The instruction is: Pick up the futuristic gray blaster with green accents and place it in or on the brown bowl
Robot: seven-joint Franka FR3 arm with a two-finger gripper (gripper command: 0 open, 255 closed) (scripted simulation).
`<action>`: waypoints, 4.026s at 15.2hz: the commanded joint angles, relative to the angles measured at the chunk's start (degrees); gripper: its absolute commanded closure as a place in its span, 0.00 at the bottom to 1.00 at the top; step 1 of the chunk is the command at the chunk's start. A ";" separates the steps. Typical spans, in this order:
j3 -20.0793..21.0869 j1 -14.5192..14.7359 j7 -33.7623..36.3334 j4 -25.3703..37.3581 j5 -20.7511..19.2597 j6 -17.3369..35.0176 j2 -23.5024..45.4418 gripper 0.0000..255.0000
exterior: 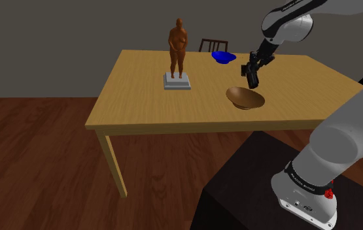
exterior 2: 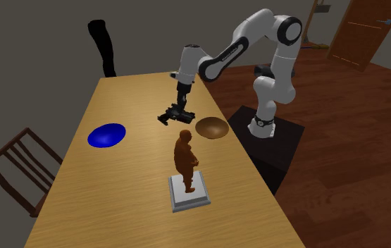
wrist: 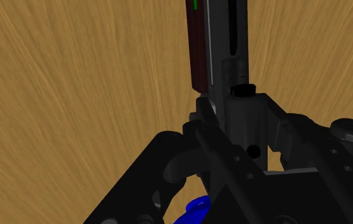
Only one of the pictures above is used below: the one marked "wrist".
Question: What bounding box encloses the blue rounded object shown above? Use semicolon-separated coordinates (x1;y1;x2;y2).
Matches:
172;195;212;224

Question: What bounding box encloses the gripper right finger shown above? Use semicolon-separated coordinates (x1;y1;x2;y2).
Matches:
264;93;353;224

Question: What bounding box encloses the grey and dark red tool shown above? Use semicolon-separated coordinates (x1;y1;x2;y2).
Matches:
184;0;268;172

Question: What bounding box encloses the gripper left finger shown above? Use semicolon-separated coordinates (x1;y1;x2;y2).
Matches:
83;97;265;224

